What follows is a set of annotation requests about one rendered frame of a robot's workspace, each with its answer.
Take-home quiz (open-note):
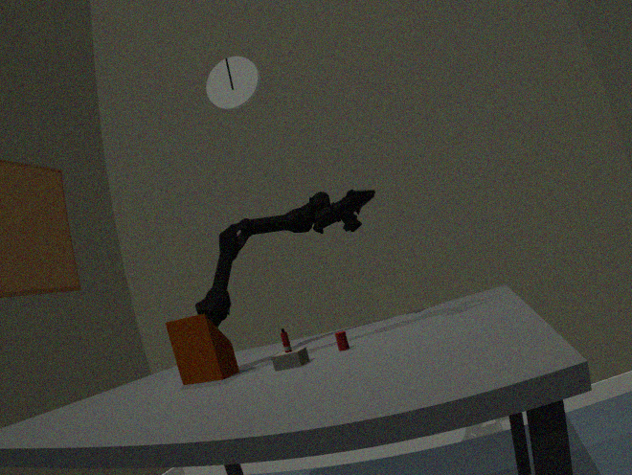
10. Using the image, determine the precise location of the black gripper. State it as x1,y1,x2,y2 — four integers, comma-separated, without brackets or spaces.
327,189,375,222

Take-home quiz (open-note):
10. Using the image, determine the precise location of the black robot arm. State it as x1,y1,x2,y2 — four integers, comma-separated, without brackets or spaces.
195,192,335,328

